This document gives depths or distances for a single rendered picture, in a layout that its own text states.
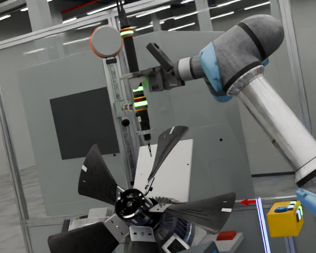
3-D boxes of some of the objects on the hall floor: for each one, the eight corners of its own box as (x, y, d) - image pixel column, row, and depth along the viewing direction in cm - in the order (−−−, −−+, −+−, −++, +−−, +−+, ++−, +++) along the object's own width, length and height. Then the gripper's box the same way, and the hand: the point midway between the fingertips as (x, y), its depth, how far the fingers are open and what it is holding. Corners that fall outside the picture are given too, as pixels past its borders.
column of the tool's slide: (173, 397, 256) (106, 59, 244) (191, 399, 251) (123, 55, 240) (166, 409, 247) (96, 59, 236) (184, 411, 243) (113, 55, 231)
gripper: (176, 87, 155) (119, 98, 164) (191, 84, 168) (138, 95, 177) (171, 60, 154) (114, 73, 163) (187, 59, 167) (134, 72, 176)
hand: (128, 76), depth 169 cm, fingers open, 8 cm apart
